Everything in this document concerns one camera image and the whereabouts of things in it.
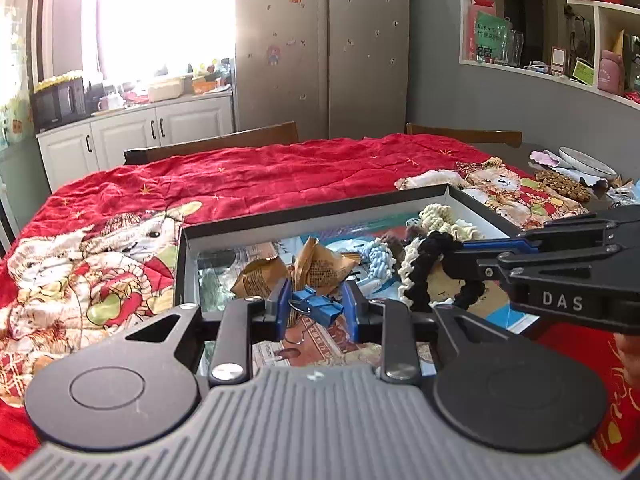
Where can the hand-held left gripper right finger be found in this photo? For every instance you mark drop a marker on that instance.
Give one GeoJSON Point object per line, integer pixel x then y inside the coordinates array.
{"type": "Point", "coordinates": [352, 310]}

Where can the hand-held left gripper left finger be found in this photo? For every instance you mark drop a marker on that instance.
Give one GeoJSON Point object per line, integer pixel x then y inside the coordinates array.
{"type": "Point", "coordinates": [281, 310]}

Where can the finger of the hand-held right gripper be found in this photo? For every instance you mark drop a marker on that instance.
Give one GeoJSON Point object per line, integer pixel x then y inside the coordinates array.
{"type": "Point", "coordinates": [465, 262]}
{"type": "Point", "coordinates": [500, 246]}

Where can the blue binder clip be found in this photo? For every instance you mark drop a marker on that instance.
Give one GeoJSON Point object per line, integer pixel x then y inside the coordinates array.
{"type": "Point", "coordinates": [317, 305]}

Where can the black white-edged scrunchie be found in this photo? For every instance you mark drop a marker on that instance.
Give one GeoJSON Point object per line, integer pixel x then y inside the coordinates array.
{"type": "Point", "coordinates": [425, 265]}

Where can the blue crochet scrunchie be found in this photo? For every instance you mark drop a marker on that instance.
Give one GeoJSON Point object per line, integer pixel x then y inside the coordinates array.
{"type": "Point", "coordinates": [379, 257]}

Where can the brown crochet scrunchie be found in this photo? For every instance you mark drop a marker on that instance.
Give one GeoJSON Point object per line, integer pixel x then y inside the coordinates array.
{"type": "Point", "coordinates": [394, 244]}

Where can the black shallow box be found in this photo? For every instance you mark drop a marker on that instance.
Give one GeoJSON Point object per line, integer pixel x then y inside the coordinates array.
{"type": "Point", "coordinates": [310, 217]}

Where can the brown snack packet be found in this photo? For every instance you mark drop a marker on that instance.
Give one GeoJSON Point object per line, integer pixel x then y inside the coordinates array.
{"type": "Point", "coordinates": [257, 280]}
{"type": "Point", "coordinates": [322, 265]}

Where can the cream crochet scrunchie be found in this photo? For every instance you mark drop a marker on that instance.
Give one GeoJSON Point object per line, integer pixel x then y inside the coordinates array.
{"type": "Point", "coordinates": [445, 217]}

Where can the brown beaded mat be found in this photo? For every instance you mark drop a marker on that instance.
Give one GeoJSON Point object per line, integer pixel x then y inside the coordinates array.
{"type": "Point", "coordinates": [562, 186]}

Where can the pink paper flower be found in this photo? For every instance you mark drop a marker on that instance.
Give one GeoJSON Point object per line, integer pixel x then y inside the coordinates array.
{"type": "Point", "coordinates": [545, 159]}

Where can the dark wooden chair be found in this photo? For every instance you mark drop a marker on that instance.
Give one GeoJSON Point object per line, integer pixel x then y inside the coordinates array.
{"type": "Point", "coordinates": [225, 140]}
{"type": "Point", "coordinates": [465, 135]}

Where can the white bowl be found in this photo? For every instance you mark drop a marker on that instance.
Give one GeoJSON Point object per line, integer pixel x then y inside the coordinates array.
{"type": "Point", "coordinates": [587, 162]}

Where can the red printed blanket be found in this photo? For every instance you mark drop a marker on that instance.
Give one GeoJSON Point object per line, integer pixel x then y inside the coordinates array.
{"type": "Point", "coordinates": [280, 175]}

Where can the small green card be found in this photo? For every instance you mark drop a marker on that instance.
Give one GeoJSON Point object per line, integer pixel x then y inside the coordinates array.
{"type": "Point", "coordinates": [584, 71]}

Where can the clear drinking glass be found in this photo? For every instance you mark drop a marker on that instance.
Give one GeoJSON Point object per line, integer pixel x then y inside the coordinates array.
{"type": "Point", "coordinates": [515, 49]}

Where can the green printed package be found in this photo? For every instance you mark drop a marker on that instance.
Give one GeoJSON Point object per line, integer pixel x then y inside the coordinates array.
{"type": "Point", "coordinates": [490, 37]}

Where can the white kitchen cabinet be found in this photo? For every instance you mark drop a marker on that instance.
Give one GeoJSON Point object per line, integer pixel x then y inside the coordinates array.
{"type": "Point", "coordinates": [150, 130]}

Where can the orange box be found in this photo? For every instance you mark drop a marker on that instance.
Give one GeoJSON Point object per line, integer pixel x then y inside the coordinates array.
{"type": "Point", "coordinates": [206, 86]}

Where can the white plastic container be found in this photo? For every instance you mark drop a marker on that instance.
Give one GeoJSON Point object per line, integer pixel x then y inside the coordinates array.
{"type": "Point", "coordinates": [165, 91]}

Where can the silver two-door refrigerator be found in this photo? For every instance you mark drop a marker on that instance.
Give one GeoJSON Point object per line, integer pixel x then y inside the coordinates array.
{"type": "Point", "coordinates": [325, 45]}

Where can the white mug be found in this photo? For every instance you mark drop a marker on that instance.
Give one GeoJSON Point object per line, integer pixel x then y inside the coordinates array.
{"type": "Point", "coordinates": [103, 104]}

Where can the black microwave oven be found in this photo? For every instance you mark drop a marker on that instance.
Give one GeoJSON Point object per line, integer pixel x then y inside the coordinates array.
{"type": "Point", "coordinates": [57, 105]}

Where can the small picture frame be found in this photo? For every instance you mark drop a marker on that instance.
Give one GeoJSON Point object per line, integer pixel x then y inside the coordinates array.
{"type": "Point", "coordinates": [559, 61]}

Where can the white wall shelf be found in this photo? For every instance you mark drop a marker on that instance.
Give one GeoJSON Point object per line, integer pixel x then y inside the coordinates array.
{"type": "Point", "coordinates": [580, 20]}

